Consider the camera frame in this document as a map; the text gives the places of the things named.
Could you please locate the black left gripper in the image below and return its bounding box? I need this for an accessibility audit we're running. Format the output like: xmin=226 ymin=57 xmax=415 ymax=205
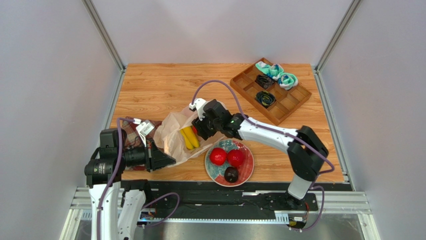
xmin=118 ymin=136 xmax=176 ymax=172

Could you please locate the red fake pomegranate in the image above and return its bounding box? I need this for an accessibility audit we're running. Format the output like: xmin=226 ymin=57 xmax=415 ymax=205
xmin=208 ymin=147 xmax=227 ymax=166

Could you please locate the red fake apple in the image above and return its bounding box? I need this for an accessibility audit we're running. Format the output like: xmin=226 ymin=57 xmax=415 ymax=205
xmin=226 ymin=149 xmax=246 ymax=168

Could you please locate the dark purple fake fruit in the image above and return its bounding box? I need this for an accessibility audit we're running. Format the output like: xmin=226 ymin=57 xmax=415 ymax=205
xmin=223 ymin=166 xmax=239 ymax=183

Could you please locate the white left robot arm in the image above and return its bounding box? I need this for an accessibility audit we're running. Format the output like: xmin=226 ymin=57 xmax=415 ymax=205
xmin=84 ymin=128 xmax=176 ymax=240

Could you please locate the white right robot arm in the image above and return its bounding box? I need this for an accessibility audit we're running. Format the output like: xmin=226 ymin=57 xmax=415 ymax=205
xmin=189 ymin=98 xmax=329 ymax=200

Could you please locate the yellow fake banana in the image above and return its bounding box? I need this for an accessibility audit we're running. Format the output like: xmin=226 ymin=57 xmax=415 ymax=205
xmin=180 ymin=126 xmax=200 ymax=150

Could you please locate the red plaid folded cloth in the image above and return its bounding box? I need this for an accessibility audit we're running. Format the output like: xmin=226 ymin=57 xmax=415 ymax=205
xmin=121 ymin=118 xmax=158 ymax=169

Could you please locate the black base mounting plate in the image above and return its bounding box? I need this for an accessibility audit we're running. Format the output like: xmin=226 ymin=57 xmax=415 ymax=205
xmin=117 ymin=180 xmax=354 ymax=221

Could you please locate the dark blue yellow rolled sock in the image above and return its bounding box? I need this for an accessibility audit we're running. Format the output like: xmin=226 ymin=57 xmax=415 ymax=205
xmin=255 ymin=90 xmax=276 ymax=109

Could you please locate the teal and red ceramic plate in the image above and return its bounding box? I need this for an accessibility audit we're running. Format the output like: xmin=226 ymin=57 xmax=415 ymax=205
xmin=204 ymin=139 xmax=255 ymax=188

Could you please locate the black rolled sock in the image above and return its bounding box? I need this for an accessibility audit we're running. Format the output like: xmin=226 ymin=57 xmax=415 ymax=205
xmin=255 ymin=74 xmax=275 ymax=90

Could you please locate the wooden compartment tray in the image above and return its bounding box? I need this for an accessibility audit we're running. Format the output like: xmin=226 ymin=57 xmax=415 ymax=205
xmin=230 ymin=63 xmax=312 ymax=125

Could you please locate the teal white rolled sock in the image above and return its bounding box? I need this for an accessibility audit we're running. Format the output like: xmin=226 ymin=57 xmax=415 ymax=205
xmin=255 ymin=61 xmax=285 ymax=81

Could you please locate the teal blue rolled sock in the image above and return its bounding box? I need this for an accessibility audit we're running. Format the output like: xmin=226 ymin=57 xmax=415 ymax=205
xmin=277 ymin=72 xmax=299 ymax=91

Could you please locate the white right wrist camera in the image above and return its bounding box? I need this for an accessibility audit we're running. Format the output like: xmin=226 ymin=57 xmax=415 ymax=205
xmin=188 ymin=98 xmax=207 ymax=121

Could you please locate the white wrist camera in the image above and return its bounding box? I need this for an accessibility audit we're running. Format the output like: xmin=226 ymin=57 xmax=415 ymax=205
xmin=188 ymin=98 xmax=207 ymax=121
xmin=133 ymin=118 xmax=155 ymax=147

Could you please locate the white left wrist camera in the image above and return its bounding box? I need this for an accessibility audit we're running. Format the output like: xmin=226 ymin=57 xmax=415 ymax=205
xmin=133 ymin=118 xmax=155 ymax=147

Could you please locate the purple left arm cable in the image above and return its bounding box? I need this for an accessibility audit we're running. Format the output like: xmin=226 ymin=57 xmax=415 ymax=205
xmin=95 ymin=117 xmax=181 ymax=240

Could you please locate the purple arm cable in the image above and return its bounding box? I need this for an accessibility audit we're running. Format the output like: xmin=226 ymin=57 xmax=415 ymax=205
xmin=95 ymin=117 xmax=181 ymax=240
xmin=190 ymin=79 xmax=336 ymax=233

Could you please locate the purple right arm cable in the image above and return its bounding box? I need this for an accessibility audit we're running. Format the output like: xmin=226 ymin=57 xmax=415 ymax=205
xmin=190 ymin=79 xmax=336 ymax=233

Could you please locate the aluminium frame rail left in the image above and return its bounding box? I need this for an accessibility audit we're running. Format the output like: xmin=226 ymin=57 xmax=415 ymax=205
xmin=82 ymin=0 xmax=126 ymax=72

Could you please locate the aluminium frame rail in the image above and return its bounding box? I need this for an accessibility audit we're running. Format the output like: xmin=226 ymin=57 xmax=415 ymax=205
xmin=82 ymin=0 xmax=126 ymax=72
xmin=315 ymin=0 xmax=363 ymax=73

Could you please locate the aluminium frame rail right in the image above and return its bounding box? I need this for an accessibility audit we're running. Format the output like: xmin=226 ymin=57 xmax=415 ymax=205
xmin=315 ymin=0 xmax=363 ymax=73

